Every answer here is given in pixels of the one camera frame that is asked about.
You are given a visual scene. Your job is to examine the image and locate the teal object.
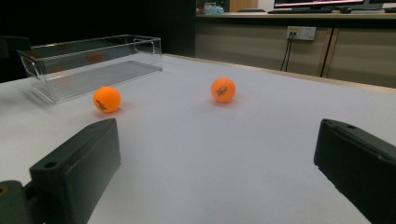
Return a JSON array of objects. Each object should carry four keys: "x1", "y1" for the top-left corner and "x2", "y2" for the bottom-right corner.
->
[{"x1": 205, "y1": 5, "x2": 225, "y2": 15}]

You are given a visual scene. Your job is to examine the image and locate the black keyboard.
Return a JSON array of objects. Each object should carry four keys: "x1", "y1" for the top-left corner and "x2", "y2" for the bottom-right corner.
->
[{"x1": 267, "y1": 7, "x2": 334, "y2": 15}]

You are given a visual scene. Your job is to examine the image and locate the orange ball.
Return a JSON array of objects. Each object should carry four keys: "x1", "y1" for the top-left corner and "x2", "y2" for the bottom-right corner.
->
[
  {"x1": 210, "y1": 77, "x2": 236, "y2": 104},
  {"x1": 92, "y1": 86, "x2": 122, "y2": 114}
]

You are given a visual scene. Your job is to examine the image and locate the computer monitor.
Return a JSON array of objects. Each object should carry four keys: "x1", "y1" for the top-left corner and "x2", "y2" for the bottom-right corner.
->
[{"x1": 274, "y1": 0, "x2": 396, "y2": 8}]

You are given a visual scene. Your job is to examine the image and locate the black curtain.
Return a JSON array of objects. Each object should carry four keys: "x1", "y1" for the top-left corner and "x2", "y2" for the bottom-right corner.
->
[{"x1": 0, "y1": 0, "x2": 197, "y2": 83}]

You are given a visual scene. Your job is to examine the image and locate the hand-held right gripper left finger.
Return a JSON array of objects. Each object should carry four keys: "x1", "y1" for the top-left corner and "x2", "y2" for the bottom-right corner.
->
[{"x1": 29, "y1": 118, "x2": 121, "y2": 224}]

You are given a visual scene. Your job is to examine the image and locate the wooden cabinet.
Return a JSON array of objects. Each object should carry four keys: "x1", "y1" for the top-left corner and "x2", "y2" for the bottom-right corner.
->
[{"x1": 195, "y1": 12, "x2": 396, "y2": 89}]

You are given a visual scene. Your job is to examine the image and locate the white table cover sheet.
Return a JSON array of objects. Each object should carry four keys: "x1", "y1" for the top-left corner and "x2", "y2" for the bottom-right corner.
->
[{"x1": 0, "y1": 54, "x2": 396, "y2": 224}]

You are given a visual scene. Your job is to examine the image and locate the black hanging cable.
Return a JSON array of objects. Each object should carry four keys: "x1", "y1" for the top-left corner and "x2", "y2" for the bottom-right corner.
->
[
  {"x1": 279, "y1": 32, "x2": 293, "y2": 72},
  {"x1": 284, "y1": 32, "x2": 297, "y2": 72}
]

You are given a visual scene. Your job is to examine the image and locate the white wall socket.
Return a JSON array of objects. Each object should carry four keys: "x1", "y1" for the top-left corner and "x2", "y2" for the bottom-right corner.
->
[{"x1": 286, "y1": 25, "x2": 318, "y2": 41}]

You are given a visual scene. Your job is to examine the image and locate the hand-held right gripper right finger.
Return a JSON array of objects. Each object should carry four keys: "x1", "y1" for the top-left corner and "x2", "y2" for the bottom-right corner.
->
[{"x1": 313, "y1": 119, "x2": 396, "y2": 224}]

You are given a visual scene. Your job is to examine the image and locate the clear plastic container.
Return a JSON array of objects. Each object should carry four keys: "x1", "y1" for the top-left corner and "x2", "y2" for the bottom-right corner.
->
[{"x1": 17, "y1": 34, "x2": 163, "y2": 105}]

